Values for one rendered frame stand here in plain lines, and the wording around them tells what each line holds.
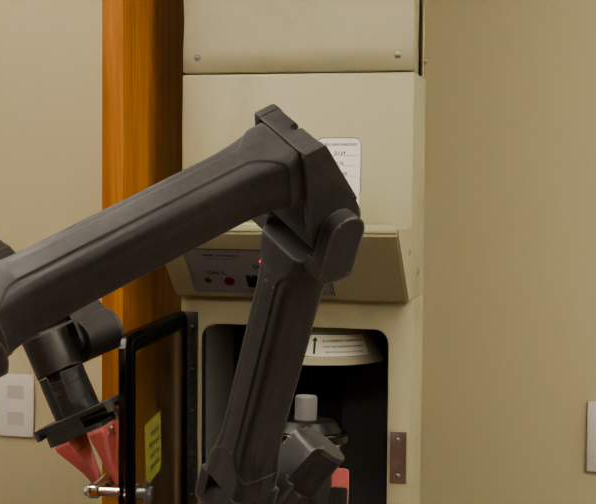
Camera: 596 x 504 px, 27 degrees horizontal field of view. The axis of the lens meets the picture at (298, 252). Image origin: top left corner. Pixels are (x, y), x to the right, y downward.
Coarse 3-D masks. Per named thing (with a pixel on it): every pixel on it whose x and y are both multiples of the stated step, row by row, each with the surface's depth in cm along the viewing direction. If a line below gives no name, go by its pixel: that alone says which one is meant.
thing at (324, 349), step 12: (312, 336) 172; (324, 336) 172; (336, 336) 172; (348, 336) 172; (360, 336) 173; (372, 336) 176; (312, 348) 171; (324, 348) 171; (336, 348) 171; (348, 348) 172; (360, 348) 173; (372, 348) 174; (312, 360) 171; (324, 360) 170; (336, 360) 170; (348, 360) 171; (360, 360) 172; (372, 360) 173
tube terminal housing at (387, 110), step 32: (192, 96) 171; (224, 96) 170; (256, 96) 169; (288, 96) 168; (320, 96) 167; (352, 96) 166; (384, 96) 165; (416, 96) 166; (192, 128) 171; (224, 128) 170; (320, 128) 167; (352, 128) 166; (384, 128) 165; (416, 128) 167; (192, 160) 172; (384, 160) 165; (416, 160) 167; (384, 192) 166; (416, 192) 168; (384, 224) 166; (416, 224) 169; (416, 256) 169; (416, 288) 170; (224, 320) 172; (320, 320) 169; (352, 320) 167; (384, 320) 166; (416, 320) 170; (416, 352) 171; (416, 384) 172; (416, 416) 172; (416, 448) 173; (416, 480) 174
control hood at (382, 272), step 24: (216, 240) 161; (240, 240) 160; (384, 240) 155; (408, 240) 162; (168, 264) 166; (360, 264) 159; (384, 264) 158; (408, 264) 162; (192, 288) 169; (336, 288) 164; (360, 288) 163; (384, 288) 162; (408, 288) 163
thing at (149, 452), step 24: (168, 336) 161; (120, 360) 141; (144, 360) 150; (168, 360) 162; (120, 384) 142; (144, 384) 150; (168, 384) 162; (120, 408) 142; (144, 408) 150; (168, 408) 162; (120, 432) 142; (144, 432) 150; (168, 432) 162; (120, 456) 142; (144, 456) 150; (168, 456) 162; (120, 480) 142; (144, 480) 151; (168, 480) 163
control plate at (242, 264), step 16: (192, 256) 164; (208, 256) 163; (224, 256) 162; (240, 256) 162; (256, 256) 161; (192, 272) 166; (208, 272) 166; (224, 272) 165; (240, 272) 164; (256, 272) 164; (208, 288) 168; (224, 288) 167; (240, 288) 167
